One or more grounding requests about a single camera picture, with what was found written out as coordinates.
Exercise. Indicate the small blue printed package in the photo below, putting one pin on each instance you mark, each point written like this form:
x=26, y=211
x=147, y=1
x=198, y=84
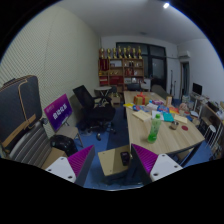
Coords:
x=139, y=108

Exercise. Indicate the black computer monitor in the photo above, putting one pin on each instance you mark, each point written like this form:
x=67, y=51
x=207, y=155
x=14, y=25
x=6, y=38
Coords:
x=197, y=89

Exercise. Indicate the upright orange box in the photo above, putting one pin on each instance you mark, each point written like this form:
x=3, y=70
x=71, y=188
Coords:
x=169, y=101

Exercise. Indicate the small wooden side table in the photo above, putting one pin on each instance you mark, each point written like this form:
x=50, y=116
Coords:
x=111, y=160

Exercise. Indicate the yellow gift box red ribbon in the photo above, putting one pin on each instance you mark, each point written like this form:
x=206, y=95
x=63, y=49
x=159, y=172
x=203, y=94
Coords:
x=141, y=99

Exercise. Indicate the teal book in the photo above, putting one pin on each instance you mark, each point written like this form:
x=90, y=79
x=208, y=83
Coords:
x=168, y=117

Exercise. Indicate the wooden side desk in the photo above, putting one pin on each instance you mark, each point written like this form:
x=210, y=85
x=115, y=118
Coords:
x=213, y=115

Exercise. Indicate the white round stool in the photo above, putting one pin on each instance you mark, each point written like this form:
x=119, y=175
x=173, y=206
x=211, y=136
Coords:
x=210, y=130

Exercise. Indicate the white printed booklet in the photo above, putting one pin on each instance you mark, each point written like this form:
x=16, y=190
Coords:
x=157, y=115

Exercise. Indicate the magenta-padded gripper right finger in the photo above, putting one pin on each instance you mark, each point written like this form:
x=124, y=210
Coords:
x=146, y=159

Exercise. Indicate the ceiling light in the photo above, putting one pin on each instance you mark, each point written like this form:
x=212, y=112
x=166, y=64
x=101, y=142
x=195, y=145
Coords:
x=166, y=5

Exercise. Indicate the large blue printed package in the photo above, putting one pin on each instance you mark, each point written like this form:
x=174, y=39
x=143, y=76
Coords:
x=163, y=109

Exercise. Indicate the green tea drink bottle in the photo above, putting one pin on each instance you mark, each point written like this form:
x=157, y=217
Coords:
x=154, y=131

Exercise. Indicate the purple sign board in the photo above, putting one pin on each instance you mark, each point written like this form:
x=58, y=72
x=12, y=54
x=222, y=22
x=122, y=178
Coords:
x=58, y=111

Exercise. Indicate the small black device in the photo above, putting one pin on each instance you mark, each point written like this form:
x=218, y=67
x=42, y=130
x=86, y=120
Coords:
x=125, y=158

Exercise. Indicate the black office chair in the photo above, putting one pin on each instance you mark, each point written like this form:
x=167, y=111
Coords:
x=95, y=113

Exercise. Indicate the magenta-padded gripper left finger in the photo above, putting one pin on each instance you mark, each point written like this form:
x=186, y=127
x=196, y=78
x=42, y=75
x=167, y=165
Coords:
x=80, y=161

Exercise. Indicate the dark case with tan trim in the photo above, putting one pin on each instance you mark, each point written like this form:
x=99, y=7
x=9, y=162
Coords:
x=16, y=106

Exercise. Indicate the white air conditioner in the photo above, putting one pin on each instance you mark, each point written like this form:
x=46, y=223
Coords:
x=184, y=54

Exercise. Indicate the wooden shelf unit with trophies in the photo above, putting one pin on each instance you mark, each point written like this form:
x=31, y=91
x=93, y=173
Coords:
x=120, y=71

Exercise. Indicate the black bag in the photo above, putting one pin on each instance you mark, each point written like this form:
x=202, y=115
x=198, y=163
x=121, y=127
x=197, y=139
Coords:
x=63, y=144

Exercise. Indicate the small round table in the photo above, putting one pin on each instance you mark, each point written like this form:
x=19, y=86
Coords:
x=102, y=89

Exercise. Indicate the beige paper booklet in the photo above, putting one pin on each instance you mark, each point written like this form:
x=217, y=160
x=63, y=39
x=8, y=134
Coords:
x=142, y=115

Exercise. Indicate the wooden seat chair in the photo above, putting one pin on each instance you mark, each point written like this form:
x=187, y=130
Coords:
x=68, y=131

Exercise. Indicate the flat round red coaster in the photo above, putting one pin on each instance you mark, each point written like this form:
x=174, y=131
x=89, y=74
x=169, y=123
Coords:
x=184, y=128

